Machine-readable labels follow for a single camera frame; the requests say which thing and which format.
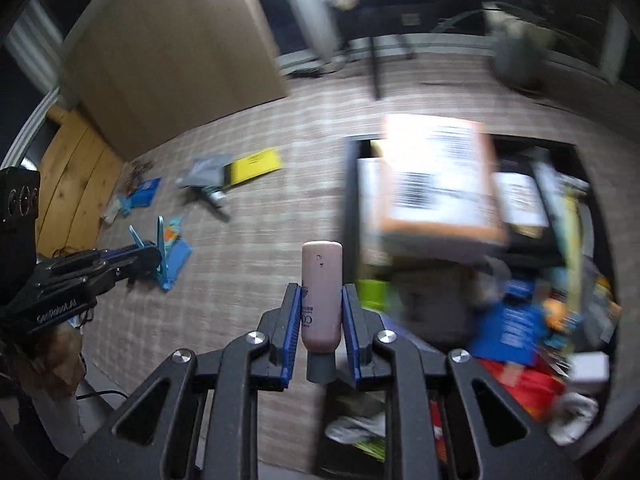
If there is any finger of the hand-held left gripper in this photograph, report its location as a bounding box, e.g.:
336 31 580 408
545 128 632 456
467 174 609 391
50 248 165 312
37 243 152 280

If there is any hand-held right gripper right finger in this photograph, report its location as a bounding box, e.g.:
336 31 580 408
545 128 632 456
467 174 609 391
341 284 583 480

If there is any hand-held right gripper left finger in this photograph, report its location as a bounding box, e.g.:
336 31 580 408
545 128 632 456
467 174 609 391
60 282 304 480

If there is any light blue clip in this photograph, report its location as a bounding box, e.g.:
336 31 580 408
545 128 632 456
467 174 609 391
128 215 169 292

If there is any pink bottle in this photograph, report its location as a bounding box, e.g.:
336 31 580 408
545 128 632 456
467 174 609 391
300 241 345 385

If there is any black storage bin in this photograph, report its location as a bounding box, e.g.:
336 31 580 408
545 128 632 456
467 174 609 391
315 132 624 480

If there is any bright green item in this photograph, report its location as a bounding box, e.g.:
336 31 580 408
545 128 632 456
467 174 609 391
357 279 391 312

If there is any blue flat pouch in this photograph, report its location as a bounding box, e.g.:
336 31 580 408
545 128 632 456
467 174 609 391
160 237 194 294

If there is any colourful fruit print card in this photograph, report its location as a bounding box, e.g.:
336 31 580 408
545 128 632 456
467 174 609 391
165 215 184 252

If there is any blue card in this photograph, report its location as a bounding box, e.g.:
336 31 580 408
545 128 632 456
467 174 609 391
122 177 162 210

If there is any light wooden board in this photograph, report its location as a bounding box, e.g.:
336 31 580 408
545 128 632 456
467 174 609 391
37 107 126 262

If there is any beige plaid carpet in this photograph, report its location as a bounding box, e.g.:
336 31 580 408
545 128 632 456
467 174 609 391
75 52 640 480

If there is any bunch of metal keys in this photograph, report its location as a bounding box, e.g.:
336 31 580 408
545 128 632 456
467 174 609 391
127 159 154 197

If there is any white crumpled cloth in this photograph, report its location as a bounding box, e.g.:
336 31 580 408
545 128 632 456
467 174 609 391
324 411 387 447

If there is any green tube with white cap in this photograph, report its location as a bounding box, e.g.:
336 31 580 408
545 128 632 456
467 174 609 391
192 185 232 222

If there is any grey foil packet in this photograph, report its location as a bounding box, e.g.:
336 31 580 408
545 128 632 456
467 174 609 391
175 153 234 190

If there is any yellow black packet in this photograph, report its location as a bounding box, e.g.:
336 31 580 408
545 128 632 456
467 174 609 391
222 147 282 191

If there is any blue printed packet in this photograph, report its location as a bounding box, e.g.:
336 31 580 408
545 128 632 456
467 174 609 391
469 279 549 367

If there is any orange white cardboard package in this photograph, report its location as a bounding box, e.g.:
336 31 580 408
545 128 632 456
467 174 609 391
377 113 509 262

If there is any red packet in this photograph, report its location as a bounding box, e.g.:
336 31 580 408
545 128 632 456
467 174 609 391
479 359 567 422

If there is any white labelled box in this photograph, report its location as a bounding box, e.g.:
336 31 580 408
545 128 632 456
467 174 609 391
492 172 549 239

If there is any large brown cardboard box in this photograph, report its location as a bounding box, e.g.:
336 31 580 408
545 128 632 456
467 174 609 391
60 0 292 162

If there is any small white cube box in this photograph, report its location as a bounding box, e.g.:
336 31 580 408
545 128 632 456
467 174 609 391
569 352 611 387

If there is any black cable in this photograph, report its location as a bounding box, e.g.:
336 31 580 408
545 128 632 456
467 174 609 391
75 388 132 403

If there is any dark table frame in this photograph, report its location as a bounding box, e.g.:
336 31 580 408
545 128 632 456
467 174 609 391
320 0 481 102

